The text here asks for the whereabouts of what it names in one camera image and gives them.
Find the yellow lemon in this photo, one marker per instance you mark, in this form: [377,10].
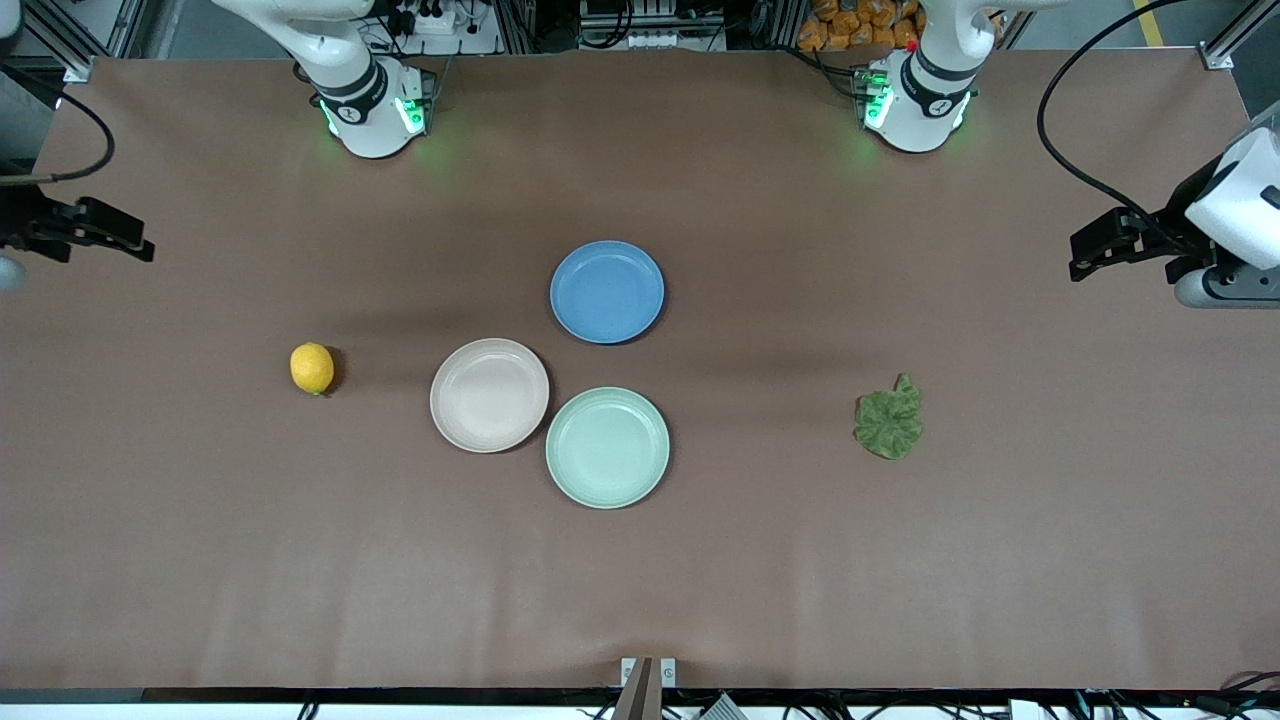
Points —
[312,369]

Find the pale beige round plate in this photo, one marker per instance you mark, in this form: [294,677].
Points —
[489,395]

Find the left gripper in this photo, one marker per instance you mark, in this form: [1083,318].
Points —
[1178,225]

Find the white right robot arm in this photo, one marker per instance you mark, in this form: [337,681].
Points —
[370,110]

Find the green lettuce leaf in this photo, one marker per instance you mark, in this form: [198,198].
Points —
[888,420]

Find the brown stand pole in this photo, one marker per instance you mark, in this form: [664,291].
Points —
[640,695]

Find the blue round plate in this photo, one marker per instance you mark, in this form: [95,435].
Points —
[607,292]

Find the pale green round plate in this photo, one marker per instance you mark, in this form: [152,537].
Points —
[607,448]

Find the bag of orange fruits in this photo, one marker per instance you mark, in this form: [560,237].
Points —
[860,25]

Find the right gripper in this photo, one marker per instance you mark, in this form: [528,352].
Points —
[22,222]

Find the white power strip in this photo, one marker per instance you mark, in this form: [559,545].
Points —
[440,20]

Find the aluminium frame profile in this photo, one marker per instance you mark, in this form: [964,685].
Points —
[78,68]
[1217,58]

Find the grey ribbed adapter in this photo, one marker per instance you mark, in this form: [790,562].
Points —
[720,708]

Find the white metal bracket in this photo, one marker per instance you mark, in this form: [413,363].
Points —
[627,670]

